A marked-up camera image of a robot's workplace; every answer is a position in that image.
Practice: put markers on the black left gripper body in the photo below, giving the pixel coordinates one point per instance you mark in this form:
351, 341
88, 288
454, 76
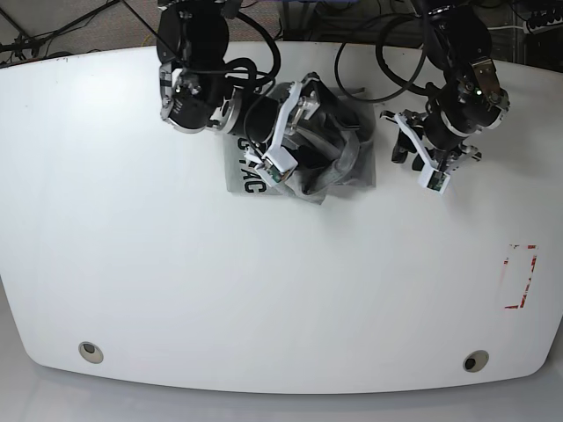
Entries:
471, 101

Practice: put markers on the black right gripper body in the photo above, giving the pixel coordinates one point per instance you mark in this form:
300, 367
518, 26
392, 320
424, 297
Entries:
240, 112

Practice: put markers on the grey T-shirt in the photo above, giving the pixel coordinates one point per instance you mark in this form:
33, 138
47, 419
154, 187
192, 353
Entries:
350, 150

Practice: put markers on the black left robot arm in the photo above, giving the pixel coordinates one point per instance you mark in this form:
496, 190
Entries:
458, 43

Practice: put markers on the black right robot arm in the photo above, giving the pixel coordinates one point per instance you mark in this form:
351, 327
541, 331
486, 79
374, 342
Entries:
192, 40

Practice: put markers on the white power strip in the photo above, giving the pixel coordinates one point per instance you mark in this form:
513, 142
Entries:
544, 19

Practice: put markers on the red tape rectangle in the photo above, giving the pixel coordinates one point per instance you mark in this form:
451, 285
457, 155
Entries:
517, 275

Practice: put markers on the right table cable grommet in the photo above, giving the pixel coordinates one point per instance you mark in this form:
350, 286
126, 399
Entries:
475, 361

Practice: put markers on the table cable grommet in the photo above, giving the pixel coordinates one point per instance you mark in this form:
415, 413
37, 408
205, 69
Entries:
475, 361
90, 352

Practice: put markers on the left table cable grommet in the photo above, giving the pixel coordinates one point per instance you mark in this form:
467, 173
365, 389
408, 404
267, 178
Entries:
90, 352

